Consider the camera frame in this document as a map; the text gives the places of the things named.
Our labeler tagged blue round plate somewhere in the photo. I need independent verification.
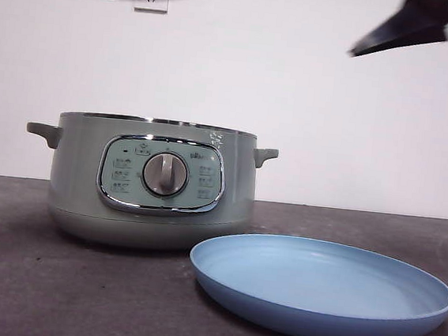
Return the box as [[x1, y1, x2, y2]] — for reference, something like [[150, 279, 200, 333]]
[[183, 225, 448, 336]]

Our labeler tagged pale green electric steamer pot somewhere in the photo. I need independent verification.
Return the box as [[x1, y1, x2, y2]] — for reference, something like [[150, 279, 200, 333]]
[[15, 104, 282, 260]]

